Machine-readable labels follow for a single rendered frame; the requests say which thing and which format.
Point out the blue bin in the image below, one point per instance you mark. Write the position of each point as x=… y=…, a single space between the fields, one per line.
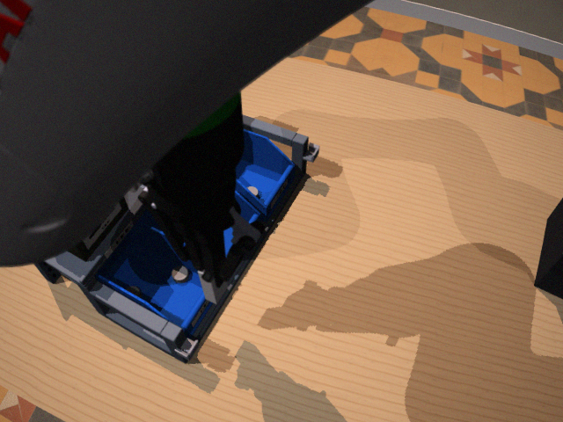
x=248 y=212
x=145 y=259
x=265 y=167

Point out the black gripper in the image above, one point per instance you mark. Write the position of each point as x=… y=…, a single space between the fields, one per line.
x=219 y=200

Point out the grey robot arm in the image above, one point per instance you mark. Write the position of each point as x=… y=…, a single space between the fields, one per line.
x=94 y=92

